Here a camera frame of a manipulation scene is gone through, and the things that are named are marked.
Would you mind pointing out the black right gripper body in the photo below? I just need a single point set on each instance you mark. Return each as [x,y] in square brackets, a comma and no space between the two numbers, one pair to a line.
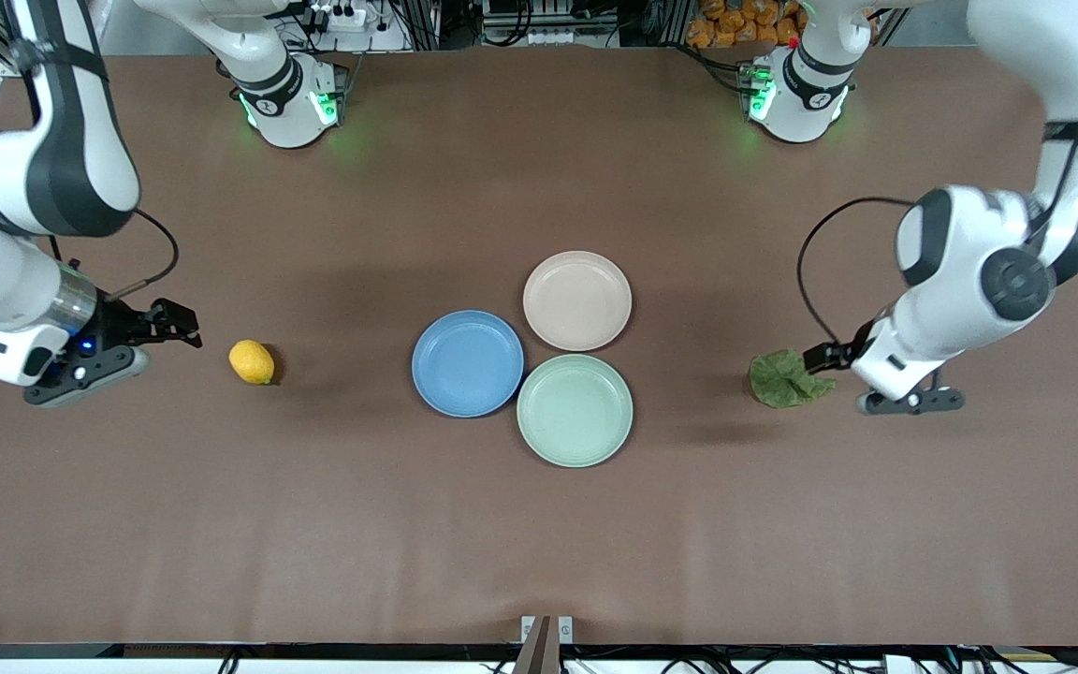
[118,323]

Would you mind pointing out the green lettuce leaf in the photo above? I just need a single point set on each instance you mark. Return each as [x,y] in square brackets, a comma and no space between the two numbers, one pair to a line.
[778,382]

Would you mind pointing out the yellow lemon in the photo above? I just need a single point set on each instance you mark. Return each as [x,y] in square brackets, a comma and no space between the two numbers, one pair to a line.
[251,361]

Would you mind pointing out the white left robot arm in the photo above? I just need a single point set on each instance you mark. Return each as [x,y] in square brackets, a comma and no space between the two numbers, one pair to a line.
[960,243]

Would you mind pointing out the beige plate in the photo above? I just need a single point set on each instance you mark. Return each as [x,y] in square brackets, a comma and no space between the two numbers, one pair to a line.
[576,300]

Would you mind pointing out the mint green plate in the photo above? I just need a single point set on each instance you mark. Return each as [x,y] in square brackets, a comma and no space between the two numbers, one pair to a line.
[575,410]

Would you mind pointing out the blue plate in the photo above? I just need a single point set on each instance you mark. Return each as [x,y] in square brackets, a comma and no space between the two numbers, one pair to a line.
[467,363]

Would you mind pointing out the orange items bag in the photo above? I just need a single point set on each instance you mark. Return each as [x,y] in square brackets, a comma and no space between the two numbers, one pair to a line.
[735,23]

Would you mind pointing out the white power strip with plugs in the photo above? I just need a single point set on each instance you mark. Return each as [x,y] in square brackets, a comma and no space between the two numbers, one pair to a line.
[342,17]

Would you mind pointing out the white socket strip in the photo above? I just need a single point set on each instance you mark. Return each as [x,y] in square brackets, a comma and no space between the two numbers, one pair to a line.
[525,37]

